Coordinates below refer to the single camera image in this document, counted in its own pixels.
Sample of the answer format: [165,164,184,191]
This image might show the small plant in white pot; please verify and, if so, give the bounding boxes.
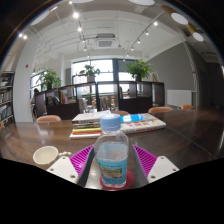
[79,63,101,83]

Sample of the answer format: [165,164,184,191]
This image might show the person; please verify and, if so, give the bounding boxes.
[30,87,41,118]

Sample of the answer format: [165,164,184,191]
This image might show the tall dark bookshelf unit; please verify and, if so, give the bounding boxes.
[0,70,16,126]

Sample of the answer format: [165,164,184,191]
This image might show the round white ceiling panels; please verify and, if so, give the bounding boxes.
[30,0,205,43]

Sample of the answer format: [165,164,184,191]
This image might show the ceiling air conditioner unit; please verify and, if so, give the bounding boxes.
[94,33,117,49]

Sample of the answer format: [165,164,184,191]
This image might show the white wall radiator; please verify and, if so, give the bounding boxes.
[166,89,193,108]

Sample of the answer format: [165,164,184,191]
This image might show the bushy green potted plant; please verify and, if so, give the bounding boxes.
[36,68,63,91]

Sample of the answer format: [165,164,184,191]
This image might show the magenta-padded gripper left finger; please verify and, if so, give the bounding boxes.
[45,144,98,188]

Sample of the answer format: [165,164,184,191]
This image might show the green plant in dark pot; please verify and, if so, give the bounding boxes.
[125,59,154,82]

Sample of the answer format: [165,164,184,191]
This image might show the clear water bottle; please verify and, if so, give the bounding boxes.
[93,113,130,189]

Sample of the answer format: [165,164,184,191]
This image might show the ceiling spotlights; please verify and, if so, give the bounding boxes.
[18,1,159,62]

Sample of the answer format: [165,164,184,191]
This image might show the cream ceramic cup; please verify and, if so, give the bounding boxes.
[32,145,59,166]

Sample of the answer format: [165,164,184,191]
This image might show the low dark shelf unit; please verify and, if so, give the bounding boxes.
[34,80,166,121]

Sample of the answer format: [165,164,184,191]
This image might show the flat book with blue patch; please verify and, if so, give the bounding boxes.
[118,112,167,135]

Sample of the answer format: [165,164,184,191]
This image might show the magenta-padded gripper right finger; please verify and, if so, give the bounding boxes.
[129,144,181,188]

